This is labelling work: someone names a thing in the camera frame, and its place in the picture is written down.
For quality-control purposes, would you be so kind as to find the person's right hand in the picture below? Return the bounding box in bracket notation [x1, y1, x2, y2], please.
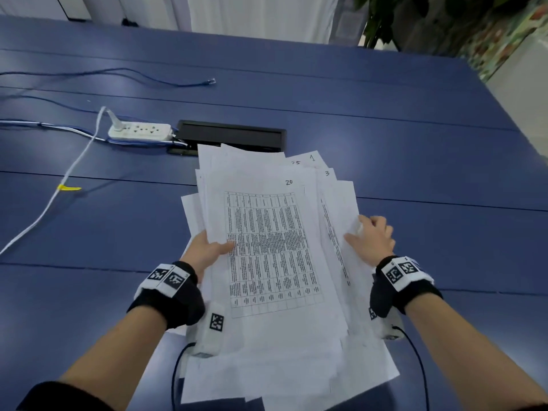
[344, 215, 397, 268]

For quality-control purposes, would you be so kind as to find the person's left hand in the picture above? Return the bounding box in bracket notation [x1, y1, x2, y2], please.
[179, 229, 235, 284]

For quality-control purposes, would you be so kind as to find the dense table print paper sheet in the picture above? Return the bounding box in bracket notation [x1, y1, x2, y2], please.
[201, 166, 348, 360]

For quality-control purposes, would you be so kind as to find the pile of printed papers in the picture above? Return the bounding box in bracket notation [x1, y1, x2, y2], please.
[169, 144, 400, 411]

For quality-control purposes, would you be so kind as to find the person's left forearm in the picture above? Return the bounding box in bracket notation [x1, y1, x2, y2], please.
[59, 305, 168, 398]

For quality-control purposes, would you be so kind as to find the person's right forearm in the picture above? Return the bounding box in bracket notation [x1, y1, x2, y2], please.
[404, 293, 548, 411]

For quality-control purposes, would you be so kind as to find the white power strip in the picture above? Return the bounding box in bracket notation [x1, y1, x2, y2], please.
[107, 122, 174, 141]

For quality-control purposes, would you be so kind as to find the white plug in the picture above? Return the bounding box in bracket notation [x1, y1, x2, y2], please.
[104, 107, 125, 131]

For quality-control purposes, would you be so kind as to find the black white left armband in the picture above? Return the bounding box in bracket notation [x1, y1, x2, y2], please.
[17, 380, 114, 411]

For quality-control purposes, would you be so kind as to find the white cabinet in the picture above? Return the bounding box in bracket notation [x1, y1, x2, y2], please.
[486, 36, 548, 159]

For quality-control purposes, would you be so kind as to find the green potted plant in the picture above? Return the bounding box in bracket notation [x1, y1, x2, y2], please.
[353, 0, 514, 50]

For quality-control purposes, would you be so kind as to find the white curtain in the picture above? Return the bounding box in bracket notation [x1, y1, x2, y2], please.
[187, 0, 339, 44]

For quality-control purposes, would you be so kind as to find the black right wrist strap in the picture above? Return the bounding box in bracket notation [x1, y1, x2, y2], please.
[369, 255, 444, 318]

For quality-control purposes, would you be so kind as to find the black wrist strap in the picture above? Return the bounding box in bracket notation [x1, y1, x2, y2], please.
[369, 255, 444, 318]
[127, 260, 206, 330]

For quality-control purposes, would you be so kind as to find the black left wrist strap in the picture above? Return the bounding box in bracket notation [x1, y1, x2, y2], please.
[127, 260, 206, 330]

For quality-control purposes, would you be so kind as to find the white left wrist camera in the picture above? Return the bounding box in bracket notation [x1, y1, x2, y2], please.
[188, 301, 227, 359]

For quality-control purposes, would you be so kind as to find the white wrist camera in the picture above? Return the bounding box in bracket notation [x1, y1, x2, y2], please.
[370, 305, 405, 341]
[188, 301, 227, 359]

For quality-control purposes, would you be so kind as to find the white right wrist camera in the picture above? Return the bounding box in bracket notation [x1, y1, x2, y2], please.
[370, 305, 405, 341]

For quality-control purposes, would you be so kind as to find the black table cable box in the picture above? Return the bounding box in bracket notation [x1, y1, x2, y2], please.
[167, 119, 288, 157]

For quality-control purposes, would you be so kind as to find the black left camera cable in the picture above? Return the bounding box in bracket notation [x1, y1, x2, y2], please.
[171, 342, 196, 411]

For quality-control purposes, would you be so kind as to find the black camera cable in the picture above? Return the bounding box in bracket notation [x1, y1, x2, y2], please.
[392, 325, 430, 411]
[171, 342, 196, 411]

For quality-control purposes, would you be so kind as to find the black right camera cable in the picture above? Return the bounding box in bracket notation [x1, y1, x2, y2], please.
[392, 325, 430, 411]

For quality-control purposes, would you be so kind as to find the white power cable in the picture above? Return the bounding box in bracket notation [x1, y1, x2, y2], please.
[0, 106, 108, 256]

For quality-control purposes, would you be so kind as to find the blue network cable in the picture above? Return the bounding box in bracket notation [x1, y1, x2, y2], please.
[0, 67, 217, 88]

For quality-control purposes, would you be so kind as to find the dark blue thin cable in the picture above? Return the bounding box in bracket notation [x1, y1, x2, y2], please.
[0, 94, 99, 115]

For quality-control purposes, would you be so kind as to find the colourful mosaic tile wall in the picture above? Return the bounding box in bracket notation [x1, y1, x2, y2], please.
[458, 3, 548, 82]

